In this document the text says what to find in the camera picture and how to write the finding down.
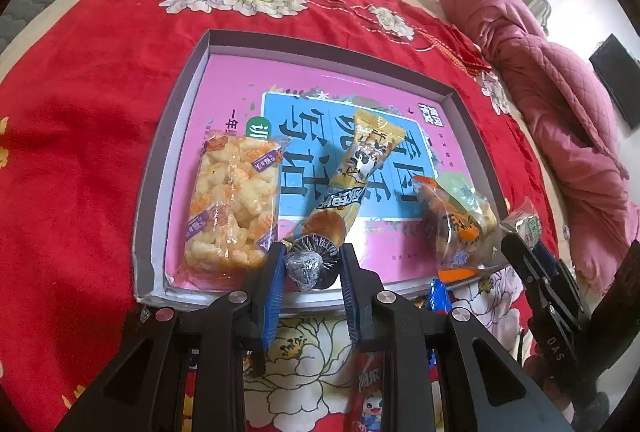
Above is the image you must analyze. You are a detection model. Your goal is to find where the blue oreo style cookie pack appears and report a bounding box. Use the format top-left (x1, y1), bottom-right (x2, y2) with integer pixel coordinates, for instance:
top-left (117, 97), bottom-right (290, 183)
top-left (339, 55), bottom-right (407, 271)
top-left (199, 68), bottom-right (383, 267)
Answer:
top-left (426, 278), bottom-right (451, 314)

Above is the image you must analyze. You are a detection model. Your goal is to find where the pink quilted blanket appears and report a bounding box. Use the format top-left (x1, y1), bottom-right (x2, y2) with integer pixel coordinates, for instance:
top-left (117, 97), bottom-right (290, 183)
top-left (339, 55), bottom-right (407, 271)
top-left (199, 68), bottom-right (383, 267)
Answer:
top-left (439, 0), bottom-right (639, 293)

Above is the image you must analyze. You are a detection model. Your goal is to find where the grey tray with pink book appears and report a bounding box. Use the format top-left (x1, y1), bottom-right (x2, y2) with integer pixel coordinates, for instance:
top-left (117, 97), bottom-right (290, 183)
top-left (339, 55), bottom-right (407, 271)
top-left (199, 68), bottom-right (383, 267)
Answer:
top-left (132, 30), bottom-right (508, 309)

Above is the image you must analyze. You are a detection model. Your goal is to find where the yellow puffed snack bag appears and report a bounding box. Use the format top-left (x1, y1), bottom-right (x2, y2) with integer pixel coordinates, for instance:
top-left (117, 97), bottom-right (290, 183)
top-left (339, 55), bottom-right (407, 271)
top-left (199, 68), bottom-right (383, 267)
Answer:
top-left (183, 132), bottom-right (290, 276)

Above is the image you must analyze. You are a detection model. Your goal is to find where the red cartoon snack pack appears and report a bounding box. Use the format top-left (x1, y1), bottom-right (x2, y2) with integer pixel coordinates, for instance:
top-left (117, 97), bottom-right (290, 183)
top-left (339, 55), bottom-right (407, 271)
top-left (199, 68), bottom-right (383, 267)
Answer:
top-left (347, 352), bottom-right (384, 432)

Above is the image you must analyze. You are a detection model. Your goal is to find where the round cake green label pack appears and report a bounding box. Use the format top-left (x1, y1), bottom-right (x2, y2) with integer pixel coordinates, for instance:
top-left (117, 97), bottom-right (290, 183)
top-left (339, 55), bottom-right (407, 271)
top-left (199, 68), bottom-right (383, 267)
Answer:
top-left (500, 197), bottom-right (542, 249)

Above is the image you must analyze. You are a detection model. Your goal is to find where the orange brown cookie snack bag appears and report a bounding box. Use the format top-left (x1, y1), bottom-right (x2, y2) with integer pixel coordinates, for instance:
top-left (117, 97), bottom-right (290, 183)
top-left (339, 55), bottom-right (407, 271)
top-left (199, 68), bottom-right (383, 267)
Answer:
top-left (412, 172), bottom-right (499, 284)

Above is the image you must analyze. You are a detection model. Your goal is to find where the black television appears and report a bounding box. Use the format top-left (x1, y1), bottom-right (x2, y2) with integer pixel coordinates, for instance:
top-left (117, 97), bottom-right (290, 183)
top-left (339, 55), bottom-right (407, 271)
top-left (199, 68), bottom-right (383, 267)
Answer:
top-left (589, 34), bottom-right (640, 130)

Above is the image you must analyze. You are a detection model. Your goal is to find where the yellow panda bread stick pack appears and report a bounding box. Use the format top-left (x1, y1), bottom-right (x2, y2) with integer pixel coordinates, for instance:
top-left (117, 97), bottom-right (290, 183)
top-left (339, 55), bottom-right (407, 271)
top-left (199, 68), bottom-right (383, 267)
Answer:
top-left (282, 109), bottom-right (406, 291)

